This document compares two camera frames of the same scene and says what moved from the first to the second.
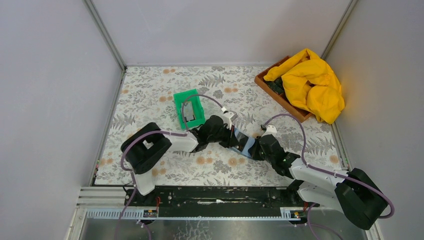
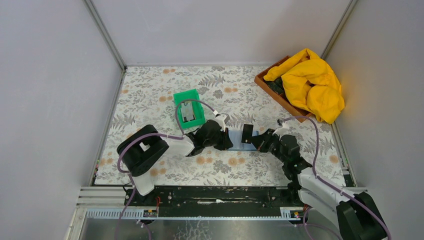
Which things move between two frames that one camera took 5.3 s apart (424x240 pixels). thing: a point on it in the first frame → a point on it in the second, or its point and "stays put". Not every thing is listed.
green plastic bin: [192, 96] stays put
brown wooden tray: [292, 107] stays put
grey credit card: [188, 111] stays put
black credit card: [242, 139] → [247, 133]
